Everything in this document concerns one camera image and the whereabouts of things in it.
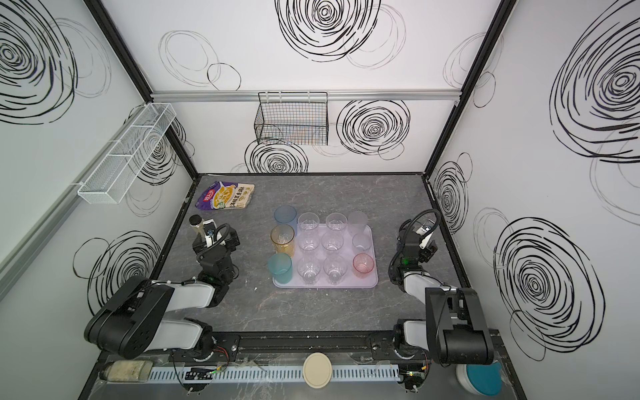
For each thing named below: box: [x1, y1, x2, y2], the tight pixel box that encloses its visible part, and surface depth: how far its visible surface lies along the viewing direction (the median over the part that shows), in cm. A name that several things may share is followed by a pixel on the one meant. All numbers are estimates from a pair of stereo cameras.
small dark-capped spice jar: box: [188, 214, 205, 230], surface depth 95 cm
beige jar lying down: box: [98, 360, 154, 383], surface depth 68 cm
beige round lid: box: [302, 351, 333, 390], surface depth 66 cm
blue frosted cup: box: [274, 204, 300, 231], surface depth 91 cm
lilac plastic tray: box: [272, 223, 379, 289], surface depth 90 cm
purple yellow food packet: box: [195, 180, 255, 211], surface depth 111 cm
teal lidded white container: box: [455, 361, 503, 397], surface depth 66 cm
